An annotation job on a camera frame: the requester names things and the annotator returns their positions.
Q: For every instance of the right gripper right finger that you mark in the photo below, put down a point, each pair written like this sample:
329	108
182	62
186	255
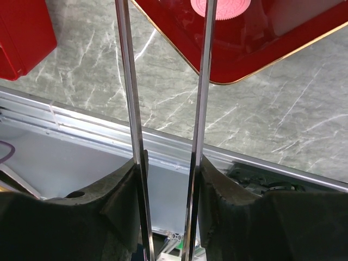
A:
253	214

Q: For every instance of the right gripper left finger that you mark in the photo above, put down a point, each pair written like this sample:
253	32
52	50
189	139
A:
103	221

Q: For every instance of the metal tongs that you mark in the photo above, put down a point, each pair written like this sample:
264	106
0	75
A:
126	44

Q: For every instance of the dark red gold-rimmed tray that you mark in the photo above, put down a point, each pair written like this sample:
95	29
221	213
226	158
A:
268	31

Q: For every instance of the red cookie box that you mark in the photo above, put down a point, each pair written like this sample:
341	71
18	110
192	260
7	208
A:
27	37

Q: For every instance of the pink round cookie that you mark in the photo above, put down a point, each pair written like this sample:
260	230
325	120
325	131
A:
225	10

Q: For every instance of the aluminium rail frame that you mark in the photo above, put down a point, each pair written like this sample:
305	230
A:
163	148

